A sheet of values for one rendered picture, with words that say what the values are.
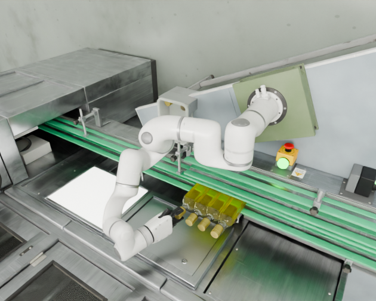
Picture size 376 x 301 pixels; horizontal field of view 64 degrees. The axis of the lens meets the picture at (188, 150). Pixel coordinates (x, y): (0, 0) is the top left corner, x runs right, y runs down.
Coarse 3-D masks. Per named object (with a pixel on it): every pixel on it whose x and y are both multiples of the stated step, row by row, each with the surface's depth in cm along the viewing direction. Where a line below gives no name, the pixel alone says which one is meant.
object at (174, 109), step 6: (162, 102) 146; (174, 102) 138; (180, 102) 137; (162, 108) 147; (168, 108) 151; (174, 108) 149; (180, 108) 147; (186, 108) 136; (162, 114) 149; (168, 114) 153; (174, 114) 151; (180, 114) 149; (186, 114) 137; (180, 144) 149
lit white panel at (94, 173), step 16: (80, 176) 166; (96, 176) 166; (112, 176) 166; (64, 192) 155; (80, 192) 155; (96, 192) 155; (112, 192) 155; (144, 192) 155; (80, 208) 145; (96, 208) 145; (96, 224) 137
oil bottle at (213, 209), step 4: (220, 192) 131; (216, 196) 129; (220, 196) 129; (224, 196) 129; (228, 196) 129; (212, 200) 128; (216, 200) 127; (220, 200) 127; (224, 200) 127; (228, 200) 128; (212, 204) 125; (216, 204) 125; (220, 204) 125; (224, 204) 126; (208, 208) 123; (212, 208) 123; (216, 208) 123; (220, 208) 123; (208, 212) 123; (212, 212) 122; (216, 212) 122; (212, 216) 122; (216, 216) 122; (212, 220) 124; (216, 220) 124
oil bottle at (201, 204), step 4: (208, 188) 134; (204, 192) 132; (208, 192) 132; (212, 192) 132; (216, 192) 132; (204, 196) 130; (208, 196) 130; (212, 196) 130; (200, 200) 128; (204, 200) 128; (208, 200) 128; (196, 204) 126; (200, 204) 126; (204, 204) 126; (208, 204) 126; (196, 208) 126; (200, 208) 125; (204, 208) 125; (200, 212) 125; (204, 212) 125
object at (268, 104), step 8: (264, 88) 110; (256, 96) 112; (264, 96) 110; (272, 96) 112; (256, 104) 107; (264, 104) 107; (272, 104) 109; (280, 104) 112; (264, 112) 103; (272, 112) 108; (280, 112) 113; (272, 120) 116
